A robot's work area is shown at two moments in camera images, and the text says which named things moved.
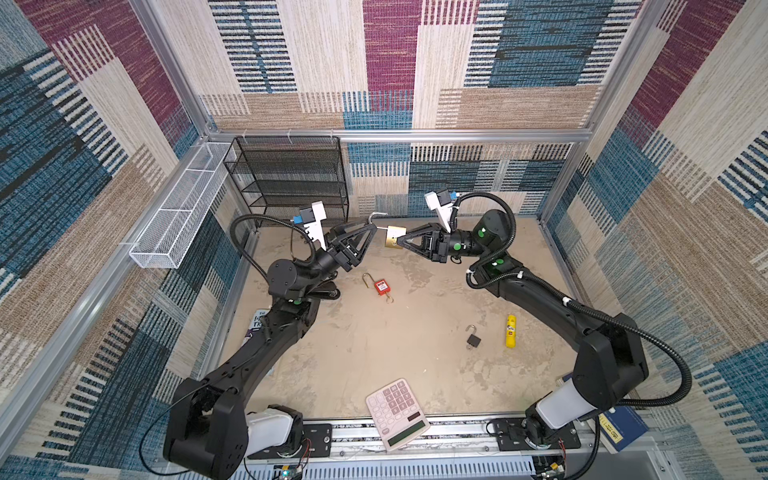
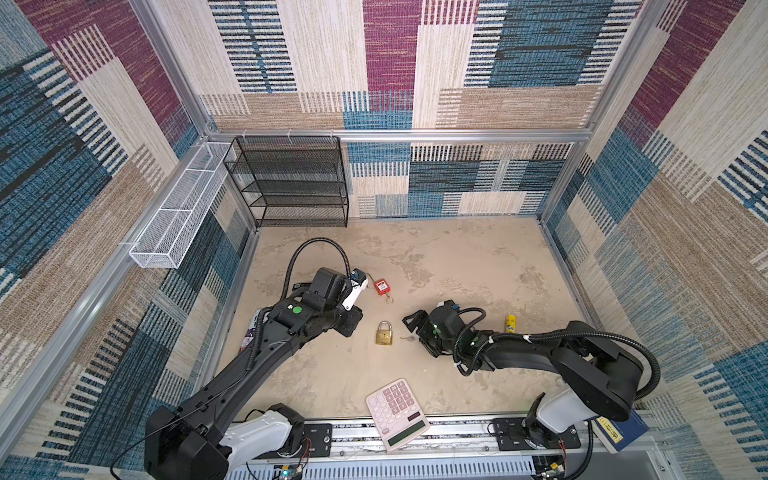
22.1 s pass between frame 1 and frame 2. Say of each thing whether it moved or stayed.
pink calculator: stayed
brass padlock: moved
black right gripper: moved
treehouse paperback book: stayed
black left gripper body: moved
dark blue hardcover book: stayed
